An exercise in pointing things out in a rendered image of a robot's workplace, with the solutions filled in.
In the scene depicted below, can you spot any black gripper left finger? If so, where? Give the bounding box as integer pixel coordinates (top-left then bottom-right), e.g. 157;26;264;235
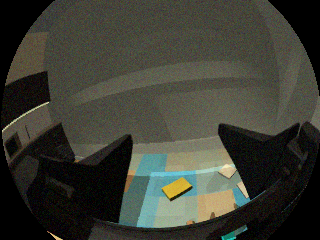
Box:
39;135;133;224

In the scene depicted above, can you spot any beige flat square tile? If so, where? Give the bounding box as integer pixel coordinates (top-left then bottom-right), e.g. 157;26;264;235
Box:
236;180;249;199
219;164;237;180

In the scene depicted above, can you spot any yellow rectangular block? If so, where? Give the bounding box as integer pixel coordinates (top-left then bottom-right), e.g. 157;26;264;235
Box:
161;177;192;201

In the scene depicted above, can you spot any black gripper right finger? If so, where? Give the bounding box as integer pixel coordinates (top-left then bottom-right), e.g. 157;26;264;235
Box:
217;123;300;200

